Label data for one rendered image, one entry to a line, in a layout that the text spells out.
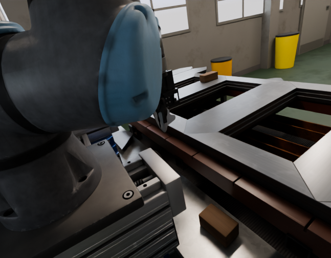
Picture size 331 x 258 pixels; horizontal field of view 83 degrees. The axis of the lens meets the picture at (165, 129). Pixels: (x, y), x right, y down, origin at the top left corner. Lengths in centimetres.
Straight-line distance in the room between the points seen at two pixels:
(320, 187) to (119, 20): 51
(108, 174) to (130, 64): 22
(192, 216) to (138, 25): 61
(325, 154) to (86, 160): 59
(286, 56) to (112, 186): 504
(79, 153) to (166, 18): 347
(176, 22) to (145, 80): 361
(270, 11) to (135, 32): 511
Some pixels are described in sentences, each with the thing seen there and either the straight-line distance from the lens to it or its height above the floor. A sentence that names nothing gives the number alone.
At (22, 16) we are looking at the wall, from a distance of 325.
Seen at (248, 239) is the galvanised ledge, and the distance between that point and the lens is 65.
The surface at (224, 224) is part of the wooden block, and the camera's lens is 61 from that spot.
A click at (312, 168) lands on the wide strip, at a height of 87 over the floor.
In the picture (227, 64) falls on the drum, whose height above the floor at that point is 52.
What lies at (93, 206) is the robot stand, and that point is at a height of 104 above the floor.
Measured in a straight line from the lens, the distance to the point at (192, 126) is 80.
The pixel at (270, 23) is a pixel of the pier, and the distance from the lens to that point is 526.
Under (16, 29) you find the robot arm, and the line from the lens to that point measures 28.
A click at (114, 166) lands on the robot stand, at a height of 104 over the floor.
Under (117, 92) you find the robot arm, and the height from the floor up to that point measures 119.
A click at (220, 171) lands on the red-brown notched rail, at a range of 62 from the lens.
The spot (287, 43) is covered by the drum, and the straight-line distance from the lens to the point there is 514.
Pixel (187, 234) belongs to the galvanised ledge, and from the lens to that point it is 66.
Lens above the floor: 123
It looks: 27 degrees down
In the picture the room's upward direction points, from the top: 12 degrees counter-clockwise
